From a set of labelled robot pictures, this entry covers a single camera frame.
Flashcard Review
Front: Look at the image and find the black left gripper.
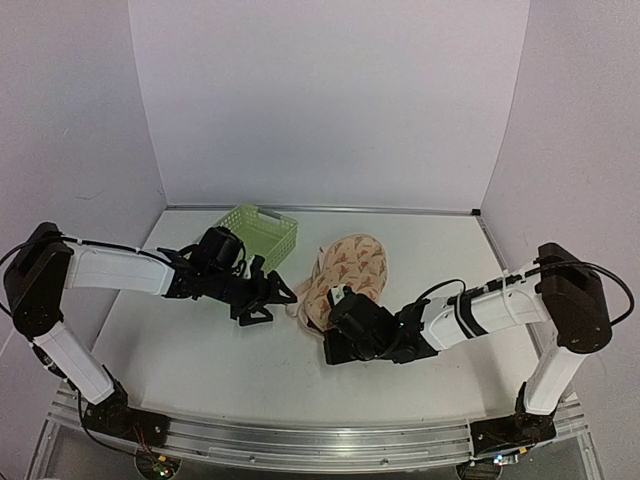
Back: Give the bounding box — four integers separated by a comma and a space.
205, 265, 298, 327

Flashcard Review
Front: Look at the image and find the floral mesh laundry bag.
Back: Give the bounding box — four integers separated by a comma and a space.
285, 233, 388, 336

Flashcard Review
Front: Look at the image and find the green plastic basket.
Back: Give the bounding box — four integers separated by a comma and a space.
216, 205, 298, 272

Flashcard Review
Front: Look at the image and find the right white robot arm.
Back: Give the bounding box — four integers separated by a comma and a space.
323, 242, 635, 443

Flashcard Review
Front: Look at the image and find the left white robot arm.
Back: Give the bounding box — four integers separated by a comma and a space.
1, 222, 297, 437

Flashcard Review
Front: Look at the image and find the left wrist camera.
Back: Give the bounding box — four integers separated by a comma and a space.
248, 255, 265, 278

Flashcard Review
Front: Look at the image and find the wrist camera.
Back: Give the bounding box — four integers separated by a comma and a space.
326, 284, 352, 309
248, 255, 265, 278

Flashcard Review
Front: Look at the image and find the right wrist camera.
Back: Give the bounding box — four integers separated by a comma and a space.
326, 284, 352, 309

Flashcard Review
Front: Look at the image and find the aluminium front rail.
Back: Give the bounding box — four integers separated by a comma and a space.
47, 379, 589, 464

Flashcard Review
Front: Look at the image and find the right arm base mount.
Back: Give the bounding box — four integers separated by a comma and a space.
470, 398, 556, 460

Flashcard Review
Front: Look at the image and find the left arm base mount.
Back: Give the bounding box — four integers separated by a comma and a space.
80, 379, 170, 447

